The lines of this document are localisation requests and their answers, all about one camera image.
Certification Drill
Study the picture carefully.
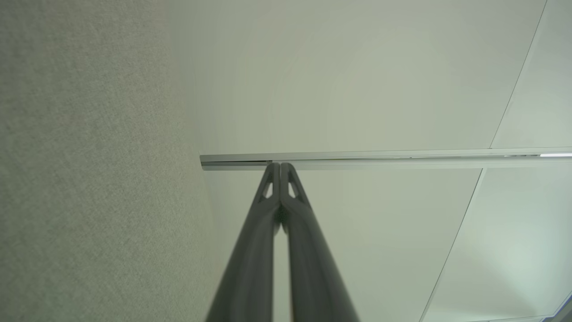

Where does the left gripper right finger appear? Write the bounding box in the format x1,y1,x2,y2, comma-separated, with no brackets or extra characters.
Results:
280,162,360,322

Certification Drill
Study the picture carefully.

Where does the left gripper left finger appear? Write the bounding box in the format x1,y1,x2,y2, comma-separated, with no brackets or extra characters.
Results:
206,162,281,322

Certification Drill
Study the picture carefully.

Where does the grey partition double post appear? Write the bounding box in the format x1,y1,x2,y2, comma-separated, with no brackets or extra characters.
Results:
200,147,572,172

